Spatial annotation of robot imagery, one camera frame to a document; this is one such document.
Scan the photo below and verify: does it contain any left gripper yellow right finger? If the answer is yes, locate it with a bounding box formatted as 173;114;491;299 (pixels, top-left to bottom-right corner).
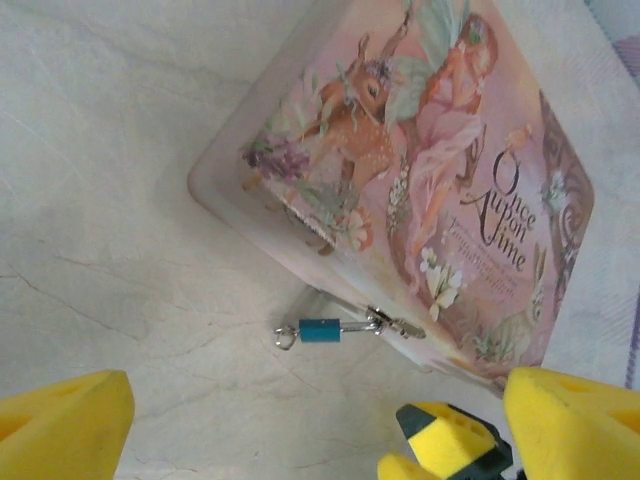
502;367;640;480

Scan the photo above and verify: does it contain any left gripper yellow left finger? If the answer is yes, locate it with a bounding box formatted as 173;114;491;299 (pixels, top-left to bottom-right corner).
0;368;136;480

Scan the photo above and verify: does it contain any small teal padlock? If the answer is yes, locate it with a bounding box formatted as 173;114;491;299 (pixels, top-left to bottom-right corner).
297;315;374;346

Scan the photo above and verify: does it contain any pink fairy print tin box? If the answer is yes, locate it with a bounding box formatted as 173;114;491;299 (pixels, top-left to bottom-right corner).
187;0;596;401

